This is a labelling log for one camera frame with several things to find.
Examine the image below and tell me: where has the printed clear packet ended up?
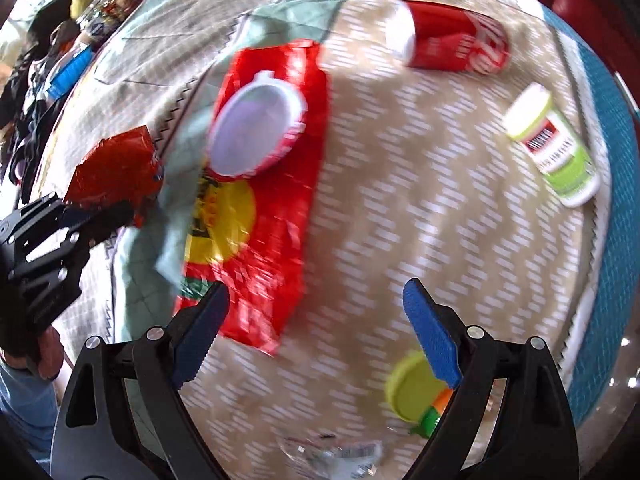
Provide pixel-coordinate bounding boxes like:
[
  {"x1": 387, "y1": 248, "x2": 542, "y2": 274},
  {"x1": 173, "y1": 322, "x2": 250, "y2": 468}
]
[{"x1": 277, "y1": 435, "x2": 387, "y2": 480}]

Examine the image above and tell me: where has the person's left forearm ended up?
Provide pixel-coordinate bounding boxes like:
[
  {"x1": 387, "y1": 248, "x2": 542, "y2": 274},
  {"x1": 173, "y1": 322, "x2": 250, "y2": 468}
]
[{"x1": 0, "y1": 360, "x2": 66, "y2": 461}]

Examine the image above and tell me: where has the green and white bottle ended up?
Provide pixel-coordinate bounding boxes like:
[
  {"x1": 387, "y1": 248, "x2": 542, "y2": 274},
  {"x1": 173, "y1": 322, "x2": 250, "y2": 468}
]
[{"x1": 502, "y1": 82, "x2": 598, "y2": 208}]

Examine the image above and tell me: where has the person's left hand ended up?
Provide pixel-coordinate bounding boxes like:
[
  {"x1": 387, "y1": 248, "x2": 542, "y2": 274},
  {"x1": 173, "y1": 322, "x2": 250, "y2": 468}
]
[{"x1": 37, "y1": 327, "x2": 68, "y2": 381}]

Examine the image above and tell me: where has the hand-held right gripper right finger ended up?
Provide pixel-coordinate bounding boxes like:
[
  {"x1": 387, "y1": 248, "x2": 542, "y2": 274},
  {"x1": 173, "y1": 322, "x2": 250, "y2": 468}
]
[{"x1": 402, "y1": 277, "x2": 578, "y2": 480}]

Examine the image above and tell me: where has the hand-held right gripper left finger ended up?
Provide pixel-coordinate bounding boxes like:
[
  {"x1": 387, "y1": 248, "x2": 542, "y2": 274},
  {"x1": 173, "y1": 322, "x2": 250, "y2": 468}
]
[{"x1": 50, "y1": 281, "x2": 231, "y2": 480}]

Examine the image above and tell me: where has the red cup with white lid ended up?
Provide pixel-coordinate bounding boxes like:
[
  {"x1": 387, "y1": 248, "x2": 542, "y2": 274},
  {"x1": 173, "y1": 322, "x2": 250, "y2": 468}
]
[{"x1": 205, "y1": 71, "x2": 308, "y2": 181}]

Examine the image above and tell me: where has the red wrapper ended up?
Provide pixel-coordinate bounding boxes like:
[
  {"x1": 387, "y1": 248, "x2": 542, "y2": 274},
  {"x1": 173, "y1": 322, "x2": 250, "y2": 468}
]
[{"x1": 64, "y1": 125, "x2": 166, "y2": 228}]

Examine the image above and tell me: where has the red soda can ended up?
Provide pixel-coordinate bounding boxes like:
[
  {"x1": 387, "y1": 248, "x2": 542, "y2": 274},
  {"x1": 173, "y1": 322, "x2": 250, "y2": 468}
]
[{"x1": 385, "y1": 0, "x2": 511, "y2": 76}]

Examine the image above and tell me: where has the patterned blanket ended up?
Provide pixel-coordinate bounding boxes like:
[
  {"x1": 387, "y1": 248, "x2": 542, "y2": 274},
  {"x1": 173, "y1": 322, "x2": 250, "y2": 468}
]
[{"x1": 30, "y1": 0, "x2": 636, "y2": 480}]

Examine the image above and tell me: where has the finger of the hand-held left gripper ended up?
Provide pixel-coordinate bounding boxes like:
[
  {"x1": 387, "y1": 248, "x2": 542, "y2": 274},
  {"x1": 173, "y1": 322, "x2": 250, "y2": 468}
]
[
  {"x1": 0, "y1": 193, "x2": 71, "y2": 248},
  {"x1": 9, "y1": 202, "x2": 138, "y2": 291}
]

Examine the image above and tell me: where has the red snack bag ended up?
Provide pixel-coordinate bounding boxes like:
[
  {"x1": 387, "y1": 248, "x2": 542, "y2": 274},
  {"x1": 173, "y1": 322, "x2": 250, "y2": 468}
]
[{"x1": 172, "y1": 40, "x2": 331, "y2": 358}]

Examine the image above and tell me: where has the dark clothes pile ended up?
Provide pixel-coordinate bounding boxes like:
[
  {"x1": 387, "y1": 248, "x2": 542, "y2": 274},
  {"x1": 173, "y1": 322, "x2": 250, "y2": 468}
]
[{"x1": 0, "y1": 10, "x2": 71, "y2": 201}]

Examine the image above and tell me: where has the yellow-green lid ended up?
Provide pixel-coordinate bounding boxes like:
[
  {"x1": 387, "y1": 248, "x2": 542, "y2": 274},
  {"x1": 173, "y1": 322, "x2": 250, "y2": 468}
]
[{"x1": 385, "y1": 350, "x2": 451, "y2": 422}]

